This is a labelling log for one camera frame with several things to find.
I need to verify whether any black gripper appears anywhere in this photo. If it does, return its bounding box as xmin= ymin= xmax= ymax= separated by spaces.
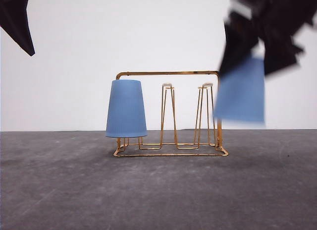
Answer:
xmin=219 ymin=0 xmax=317 ymax=76

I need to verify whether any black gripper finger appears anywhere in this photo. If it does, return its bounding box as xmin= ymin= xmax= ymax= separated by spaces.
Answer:
xmin=0 ymin=0 xmax=35 ymax=57

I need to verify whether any gold wire cup rack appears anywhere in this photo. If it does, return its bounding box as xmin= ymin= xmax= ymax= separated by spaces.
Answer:
xmin=113 ymin=70 xmax=229 ymax=157

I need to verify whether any blue cup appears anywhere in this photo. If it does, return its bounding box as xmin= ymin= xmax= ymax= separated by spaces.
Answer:
xmin=106 ymin=79 xmax=147 ymax=138
xmin=214 ymin=57 xmax=265 ymax=123

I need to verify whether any blue cup on rack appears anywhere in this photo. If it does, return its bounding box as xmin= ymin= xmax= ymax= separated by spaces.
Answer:
xmin=106 ymin=79 xmax=147 ymax=138

